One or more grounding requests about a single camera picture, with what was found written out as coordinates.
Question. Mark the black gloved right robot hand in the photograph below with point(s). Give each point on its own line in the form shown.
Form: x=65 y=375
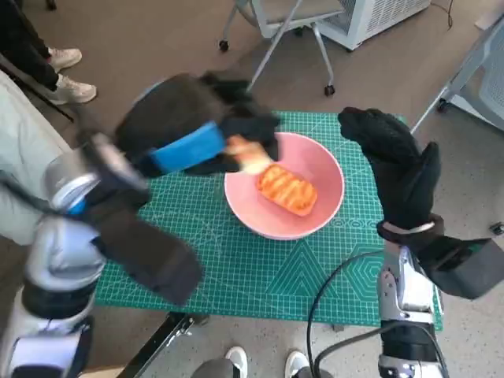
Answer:
x=401 y=177

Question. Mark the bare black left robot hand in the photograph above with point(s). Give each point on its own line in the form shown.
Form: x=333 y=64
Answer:
x=177 y=114

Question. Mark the round toy bread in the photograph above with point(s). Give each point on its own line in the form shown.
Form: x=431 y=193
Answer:
x=252 y=157

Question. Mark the pink bowl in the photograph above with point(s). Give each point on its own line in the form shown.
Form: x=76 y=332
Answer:
x=244 y=204

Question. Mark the long striped toy bread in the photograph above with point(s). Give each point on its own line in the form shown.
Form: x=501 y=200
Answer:
x=287 y=189

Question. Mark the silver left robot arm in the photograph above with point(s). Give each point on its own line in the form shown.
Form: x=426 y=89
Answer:
x=59 y=252

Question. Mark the small black floor caster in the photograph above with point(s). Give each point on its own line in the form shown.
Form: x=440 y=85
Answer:
x=498 y=229

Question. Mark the black slanted stand leg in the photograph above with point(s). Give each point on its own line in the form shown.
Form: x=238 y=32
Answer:
x=59 y=110

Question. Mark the white mesh chair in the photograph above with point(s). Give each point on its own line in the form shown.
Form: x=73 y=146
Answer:
x=484 y=78

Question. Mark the grey wheeled office chair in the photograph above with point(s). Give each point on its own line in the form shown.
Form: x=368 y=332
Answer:
x=283 y=15

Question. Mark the seated person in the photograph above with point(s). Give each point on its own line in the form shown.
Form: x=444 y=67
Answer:
x=23 y=149

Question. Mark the white perforated cabinet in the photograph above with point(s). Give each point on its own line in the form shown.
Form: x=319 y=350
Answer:
x=386 y=15

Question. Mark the small grey table clip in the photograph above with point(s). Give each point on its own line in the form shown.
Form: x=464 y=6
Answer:
x=338 y=328

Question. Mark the standing person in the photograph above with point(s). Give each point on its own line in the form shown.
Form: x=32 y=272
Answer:
x=23 y=43

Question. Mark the green cutting mat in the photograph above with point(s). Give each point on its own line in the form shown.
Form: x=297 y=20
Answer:
x=244 y=275

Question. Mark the white flat sheet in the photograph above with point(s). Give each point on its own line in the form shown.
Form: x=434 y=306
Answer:
x=492 y=19

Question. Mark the white shoe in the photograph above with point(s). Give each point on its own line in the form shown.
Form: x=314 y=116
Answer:
x=237 y=360
x=296 y=362

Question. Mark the black folding table brace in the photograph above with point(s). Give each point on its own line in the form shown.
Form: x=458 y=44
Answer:
x=157 y=346

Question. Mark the tan wooden board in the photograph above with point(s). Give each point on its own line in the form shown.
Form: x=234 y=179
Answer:
x=104 y=372

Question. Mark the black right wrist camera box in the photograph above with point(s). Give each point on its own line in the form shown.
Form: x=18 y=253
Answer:
x=464 y=271

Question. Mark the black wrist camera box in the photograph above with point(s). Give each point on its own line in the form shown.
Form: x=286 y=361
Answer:
x=464 y=271
x=157 y=260

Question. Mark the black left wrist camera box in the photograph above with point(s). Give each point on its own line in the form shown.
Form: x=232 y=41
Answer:
x=157 y=260

